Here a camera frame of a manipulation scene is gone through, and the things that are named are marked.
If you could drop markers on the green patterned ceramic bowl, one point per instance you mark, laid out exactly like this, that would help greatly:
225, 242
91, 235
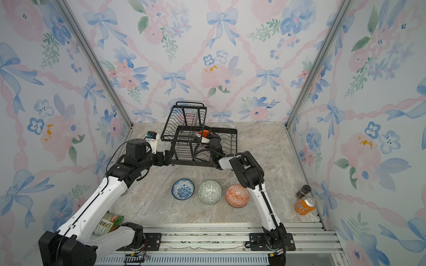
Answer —
210, 192

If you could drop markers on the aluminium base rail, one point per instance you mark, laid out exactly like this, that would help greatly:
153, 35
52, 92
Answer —
229, 244

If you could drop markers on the red patterned ceramic bowl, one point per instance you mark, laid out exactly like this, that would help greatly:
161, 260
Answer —
237, 196

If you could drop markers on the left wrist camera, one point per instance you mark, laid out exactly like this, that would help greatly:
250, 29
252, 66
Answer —
152, 138

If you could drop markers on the green snack packet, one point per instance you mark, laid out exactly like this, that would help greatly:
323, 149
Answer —
110, 222

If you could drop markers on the blue patterned ceramic bowl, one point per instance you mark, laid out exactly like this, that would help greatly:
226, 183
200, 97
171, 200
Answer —
183, 189

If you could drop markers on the black wire dish rack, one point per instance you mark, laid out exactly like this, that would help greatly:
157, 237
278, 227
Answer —
185, 120

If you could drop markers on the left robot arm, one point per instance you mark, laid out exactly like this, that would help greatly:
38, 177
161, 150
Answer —
72, 243

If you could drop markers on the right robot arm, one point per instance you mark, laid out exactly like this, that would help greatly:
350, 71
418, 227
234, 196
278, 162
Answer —
250, 175

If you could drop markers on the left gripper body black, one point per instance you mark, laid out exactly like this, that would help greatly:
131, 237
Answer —
157, 159

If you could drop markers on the orange plastic bowl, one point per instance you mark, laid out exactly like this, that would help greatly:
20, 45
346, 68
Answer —
204, 134

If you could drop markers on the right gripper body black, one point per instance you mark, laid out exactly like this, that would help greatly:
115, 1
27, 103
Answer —
212, 139

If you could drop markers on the orange can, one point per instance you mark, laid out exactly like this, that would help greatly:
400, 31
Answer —
305, 205

